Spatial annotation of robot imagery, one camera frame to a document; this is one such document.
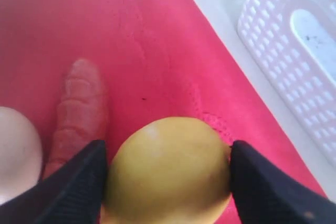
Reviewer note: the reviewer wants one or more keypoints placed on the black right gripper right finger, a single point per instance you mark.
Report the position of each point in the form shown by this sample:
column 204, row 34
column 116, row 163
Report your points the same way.
column 265, row 194

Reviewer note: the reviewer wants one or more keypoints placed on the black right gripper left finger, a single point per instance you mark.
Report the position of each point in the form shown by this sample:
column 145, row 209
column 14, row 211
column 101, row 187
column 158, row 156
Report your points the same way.
column 73, row 194

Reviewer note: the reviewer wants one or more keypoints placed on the brown egg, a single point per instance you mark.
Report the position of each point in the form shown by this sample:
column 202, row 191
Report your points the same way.
column 21, row 154

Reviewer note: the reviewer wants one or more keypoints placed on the red sausage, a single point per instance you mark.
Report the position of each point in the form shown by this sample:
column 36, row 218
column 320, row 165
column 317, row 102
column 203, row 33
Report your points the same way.
column 82, row 114

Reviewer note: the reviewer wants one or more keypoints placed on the yellow lemon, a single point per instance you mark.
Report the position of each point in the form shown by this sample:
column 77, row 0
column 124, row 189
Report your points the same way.
column 173, row 170

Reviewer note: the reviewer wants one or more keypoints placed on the red table cloth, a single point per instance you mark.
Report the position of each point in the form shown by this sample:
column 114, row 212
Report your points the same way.
column 159, row 58

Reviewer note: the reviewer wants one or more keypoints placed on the white perforated plastic basket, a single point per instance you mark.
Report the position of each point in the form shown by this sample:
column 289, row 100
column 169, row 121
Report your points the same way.
column 293, row 42

